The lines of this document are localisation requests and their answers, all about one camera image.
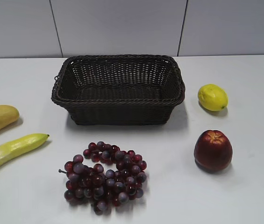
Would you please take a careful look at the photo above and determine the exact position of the dark red apple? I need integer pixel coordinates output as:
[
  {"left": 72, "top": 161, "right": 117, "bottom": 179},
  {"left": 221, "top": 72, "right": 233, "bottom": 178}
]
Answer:
[{"left": 194, "top": 130, "right": 233, "bottom": 172}]

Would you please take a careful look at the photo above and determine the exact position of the dark brown wicker basket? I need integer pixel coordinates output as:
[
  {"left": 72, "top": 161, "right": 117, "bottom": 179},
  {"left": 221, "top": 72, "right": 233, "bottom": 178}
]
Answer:
[{"left": 51, "top": 55, "right": 185, "bottom": 126}]

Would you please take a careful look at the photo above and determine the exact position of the yellow lemon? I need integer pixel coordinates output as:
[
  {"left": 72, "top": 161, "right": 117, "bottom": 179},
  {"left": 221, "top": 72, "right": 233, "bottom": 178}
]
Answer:
[{"left": 198, "top": 84, "right": 228, "bottom": 112}]

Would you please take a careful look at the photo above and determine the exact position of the purple grape bunch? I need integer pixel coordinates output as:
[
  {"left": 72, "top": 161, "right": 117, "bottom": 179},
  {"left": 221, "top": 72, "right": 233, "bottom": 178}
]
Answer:
[{"left": 59, "top": 141, "right": 147, "bottom": 215}]

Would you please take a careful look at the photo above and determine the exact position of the yellow banana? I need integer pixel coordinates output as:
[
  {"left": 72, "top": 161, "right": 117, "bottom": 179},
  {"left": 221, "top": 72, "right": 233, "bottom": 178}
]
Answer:
[{"left": 0, "top": 133, "right": 50, "bottom": 166}]

